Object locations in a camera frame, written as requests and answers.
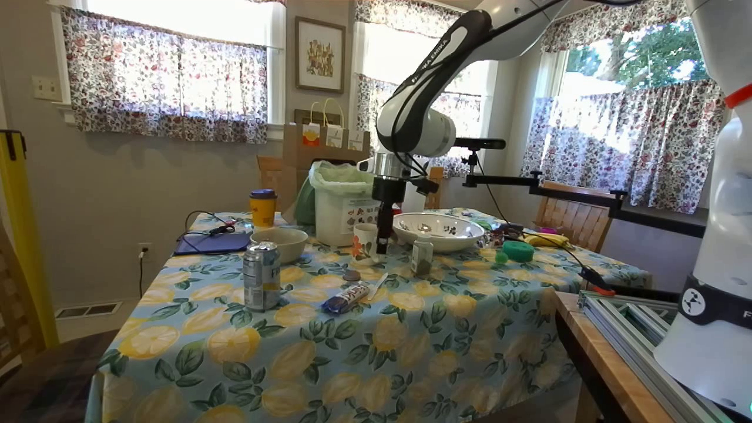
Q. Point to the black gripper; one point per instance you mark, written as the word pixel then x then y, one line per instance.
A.
pixel 388 192

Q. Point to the white plastic knife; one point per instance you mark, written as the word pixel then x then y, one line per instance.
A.
pixel 376 287

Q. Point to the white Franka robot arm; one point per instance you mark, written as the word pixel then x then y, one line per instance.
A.
pixel 425 130

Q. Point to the think snack bar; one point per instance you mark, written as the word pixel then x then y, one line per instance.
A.
pixel 344 298

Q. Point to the cream ceramic mug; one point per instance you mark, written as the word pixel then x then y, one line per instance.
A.
pixel 364 235

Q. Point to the small orange item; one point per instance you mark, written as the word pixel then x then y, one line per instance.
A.
pixel 355 250

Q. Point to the white plastic bin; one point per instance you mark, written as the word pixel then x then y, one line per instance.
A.
pixel 336 220

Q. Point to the large white bowl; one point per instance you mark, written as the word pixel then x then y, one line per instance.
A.
pixel 442 230

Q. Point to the green bin liner bag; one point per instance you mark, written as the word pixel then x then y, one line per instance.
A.
pixel 342 177

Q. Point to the small white bowl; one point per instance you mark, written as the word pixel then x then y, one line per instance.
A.
pixel 284 246

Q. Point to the yellow jar blue lid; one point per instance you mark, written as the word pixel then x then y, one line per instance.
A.
pixel 264 212

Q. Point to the lemon print tablecloth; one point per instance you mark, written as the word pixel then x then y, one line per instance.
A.
pixel 437 344

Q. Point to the silver soda can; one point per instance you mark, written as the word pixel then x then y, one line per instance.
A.
pixel 261 277

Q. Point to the green sponge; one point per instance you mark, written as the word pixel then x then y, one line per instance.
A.
pixel 517 253

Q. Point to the yellow sponge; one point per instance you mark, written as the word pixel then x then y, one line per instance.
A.
pixel 549 240

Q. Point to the blue cloth pile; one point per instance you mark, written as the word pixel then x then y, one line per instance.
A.
pixel 213 243

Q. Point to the wooden slat back chair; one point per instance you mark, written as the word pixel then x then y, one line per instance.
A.
pixel 577 223

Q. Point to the floral curtain valance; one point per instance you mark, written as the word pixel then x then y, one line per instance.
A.
pixel 391 18
pixel 594 27

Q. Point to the black orange bar clamp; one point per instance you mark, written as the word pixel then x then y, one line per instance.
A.
pixel 634 287

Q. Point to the metal robot mounting plate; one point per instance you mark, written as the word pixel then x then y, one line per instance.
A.
pixel 634 344

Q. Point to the white floor vent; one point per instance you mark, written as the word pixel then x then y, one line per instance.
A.
pixel 86 311

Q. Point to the dark floor rug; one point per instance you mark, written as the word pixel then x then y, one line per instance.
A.
pixel 55 384

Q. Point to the wooden lattice back chair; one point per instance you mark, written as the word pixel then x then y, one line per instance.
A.
pixel 14 313

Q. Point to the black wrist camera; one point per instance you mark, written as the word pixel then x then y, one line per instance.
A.
pixel 424 186

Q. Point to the black stereo camera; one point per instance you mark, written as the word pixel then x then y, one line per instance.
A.
pixel 480 145

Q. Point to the framed wall picture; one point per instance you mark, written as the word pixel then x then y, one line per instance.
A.
pixel 321 58

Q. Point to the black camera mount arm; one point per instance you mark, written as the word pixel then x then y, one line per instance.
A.
pixel 579 196

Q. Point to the white wall outlet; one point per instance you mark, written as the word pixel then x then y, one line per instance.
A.
pixel 143 250

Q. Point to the yellow upright post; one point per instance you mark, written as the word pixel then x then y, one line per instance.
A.
pixel 27 260

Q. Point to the white light switch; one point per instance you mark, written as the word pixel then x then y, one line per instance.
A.
pixel 46 88

